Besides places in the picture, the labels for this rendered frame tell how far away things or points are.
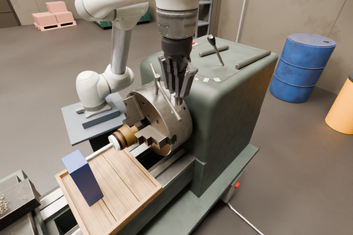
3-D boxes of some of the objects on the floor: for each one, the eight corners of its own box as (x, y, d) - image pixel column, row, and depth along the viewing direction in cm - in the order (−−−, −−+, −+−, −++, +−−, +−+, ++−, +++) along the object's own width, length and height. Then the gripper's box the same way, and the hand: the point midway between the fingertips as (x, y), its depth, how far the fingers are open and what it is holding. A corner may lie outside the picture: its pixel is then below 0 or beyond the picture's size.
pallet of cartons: (72, 20, 682) (66, 0, 642) (78, 25, 622) (71, 3, 582) (35, 25, 628) (25, 3, 588) (36, 31, 568) (26, 8, 528)
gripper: (147, 31, 45) (154, 107, 59) (186, 45, 37) (183, 128, 52) (169, 25, 49) (170, 97, 63) (209, 36, 41) (200, 116, 56)
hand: (176, 102), depth 55 cm, fingers closed
